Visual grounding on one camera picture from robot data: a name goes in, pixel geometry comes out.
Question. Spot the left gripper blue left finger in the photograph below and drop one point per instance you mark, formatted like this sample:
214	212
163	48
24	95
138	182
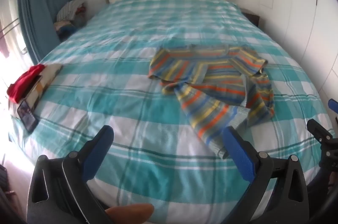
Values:
58	190

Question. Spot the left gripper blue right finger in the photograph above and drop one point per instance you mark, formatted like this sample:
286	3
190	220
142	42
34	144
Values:
288	202

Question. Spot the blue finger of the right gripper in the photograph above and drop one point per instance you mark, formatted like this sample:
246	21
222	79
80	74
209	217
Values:
333	105
319	132

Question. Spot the striped knit sweater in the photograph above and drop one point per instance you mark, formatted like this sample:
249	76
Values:
216	87

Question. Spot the pile of clothes on nightstand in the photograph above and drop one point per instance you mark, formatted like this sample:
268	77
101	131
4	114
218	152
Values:
70	19

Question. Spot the person's thumb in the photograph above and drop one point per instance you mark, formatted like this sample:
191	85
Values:
131	214

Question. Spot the smartphone with lit screen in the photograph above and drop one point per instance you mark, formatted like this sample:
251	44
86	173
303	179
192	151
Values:
27	117

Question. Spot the red folded garment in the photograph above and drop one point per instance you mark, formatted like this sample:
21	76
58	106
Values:
16	90

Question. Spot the patterned folded cloth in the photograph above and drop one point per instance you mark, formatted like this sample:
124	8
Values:
45	78

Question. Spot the teal plaid bedspread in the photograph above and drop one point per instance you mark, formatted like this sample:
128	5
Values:
156	156

